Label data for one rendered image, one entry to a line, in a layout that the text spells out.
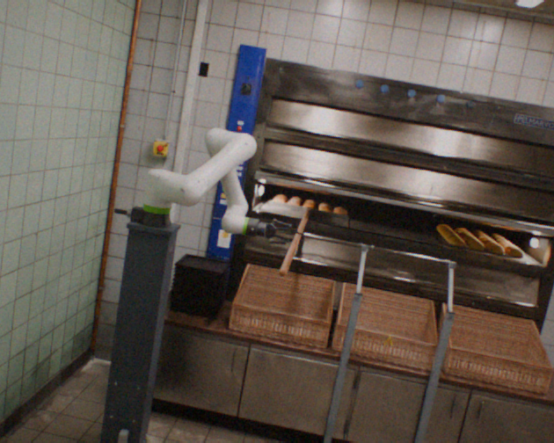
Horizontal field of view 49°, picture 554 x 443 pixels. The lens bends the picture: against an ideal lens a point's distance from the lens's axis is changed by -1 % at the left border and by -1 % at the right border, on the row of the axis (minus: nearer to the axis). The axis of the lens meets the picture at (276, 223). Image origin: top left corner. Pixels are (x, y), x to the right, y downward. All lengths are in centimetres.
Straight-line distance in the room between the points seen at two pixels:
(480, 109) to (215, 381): 218
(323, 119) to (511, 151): 111
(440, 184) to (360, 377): 123
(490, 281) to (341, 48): 165
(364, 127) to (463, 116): 58
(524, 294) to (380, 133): 130
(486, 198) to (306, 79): 128
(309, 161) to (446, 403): 157
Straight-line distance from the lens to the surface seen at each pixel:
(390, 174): 372
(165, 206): 275
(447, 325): 329
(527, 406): 360
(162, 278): 277
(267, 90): 372
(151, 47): 390
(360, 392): 345
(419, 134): 372
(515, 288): 395
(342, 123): 369
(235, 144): 285
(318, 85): 371
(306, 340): 340
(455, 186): 377
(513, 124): 383
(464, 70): 376
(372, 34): 373
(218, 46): 380
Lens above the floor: 177
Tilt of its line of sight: 10 degrees down
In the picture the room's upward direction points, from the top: 10 degrees clockwise
